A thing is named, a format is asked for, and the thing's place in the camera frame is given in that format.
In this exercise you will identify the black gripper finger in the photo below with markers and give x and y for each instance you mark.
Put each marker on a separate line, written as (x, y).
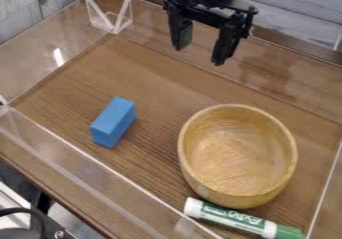
(226, 44)
(181, 30)

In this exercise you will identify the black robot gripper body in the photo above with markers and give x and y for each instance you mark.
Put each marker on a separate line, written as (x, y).
(216, 12)

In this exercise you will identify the blue foam block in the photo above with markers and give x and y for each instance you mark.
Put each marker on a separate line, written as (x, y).
(113, 122)

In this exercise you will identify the brown wooden bowl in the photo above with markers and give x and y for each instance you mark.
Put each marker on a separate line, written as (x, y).
(238, 155)

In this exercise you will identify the clear acrylic tray walls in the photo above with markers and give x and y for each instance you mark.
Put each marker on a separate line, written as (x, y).
(104, 49)

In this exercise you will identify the green white dry-erase marker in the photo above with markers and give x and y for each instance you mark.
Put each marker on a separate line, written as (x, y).
(233, 219)

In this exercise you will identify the black metal bracket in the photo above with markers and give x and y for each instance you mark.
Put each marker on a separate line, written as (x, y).
(55, 230)

